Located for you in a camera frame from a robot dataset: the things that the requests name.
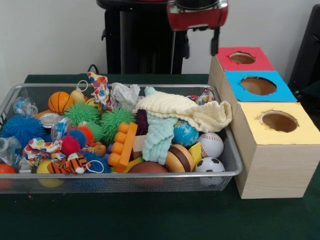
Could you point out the toy burger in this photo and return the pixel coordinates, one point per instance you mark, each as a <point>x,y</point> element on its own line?
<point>178,158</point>

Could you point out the brown toy football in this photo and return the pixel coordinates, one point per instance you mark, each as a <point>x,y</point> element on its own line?
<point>147,168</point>

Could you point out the black and white soccer ball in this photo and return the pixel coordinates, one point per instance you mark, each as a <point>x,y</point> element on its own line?
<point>210,165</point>

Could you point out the white baseball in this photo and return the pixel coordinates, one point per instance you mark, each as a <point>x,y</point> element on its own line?
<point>212,145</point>

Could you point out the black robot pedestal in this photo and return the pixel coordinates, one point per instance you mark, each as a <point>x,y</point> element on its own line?
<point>112,45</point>

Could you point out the blue globe ball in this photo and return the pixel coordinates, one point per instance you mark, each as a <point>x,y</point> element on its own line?
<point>186,135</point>

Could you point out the cream muslin cloth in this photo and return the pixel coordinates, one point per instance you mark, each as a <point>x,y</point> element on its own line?
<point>187,110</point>

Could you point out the orange striped tiger plush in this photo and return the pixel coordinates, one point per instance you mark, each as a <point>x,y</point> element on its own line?
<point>67,166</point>

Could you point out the wooden box with three holes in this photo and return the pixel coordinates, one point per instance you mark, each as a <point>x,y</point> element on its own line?
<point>275,170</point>

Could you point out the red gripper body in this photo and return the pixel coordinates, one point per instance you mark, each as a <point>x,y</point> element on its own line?
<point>200,18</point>

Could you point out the orange plastic building block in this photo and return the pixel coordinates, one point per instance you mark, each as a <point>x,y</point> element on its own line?
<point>125,147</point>

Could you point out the mint green muslin cloth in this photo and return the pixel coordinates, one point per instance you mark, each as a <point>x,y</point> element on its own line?
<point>157,140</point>

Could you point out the silver mesh bin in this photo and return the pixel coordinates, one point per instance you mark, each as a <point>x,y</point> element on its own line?
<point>125,185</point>

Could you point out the orange toy basketball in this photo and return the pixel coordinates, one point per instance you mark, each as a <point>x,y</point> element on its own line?
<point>60,102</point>

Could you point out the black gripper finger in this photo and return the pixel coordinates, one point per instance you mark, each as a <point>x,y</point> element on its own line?
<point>215,46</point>
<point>187,50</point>

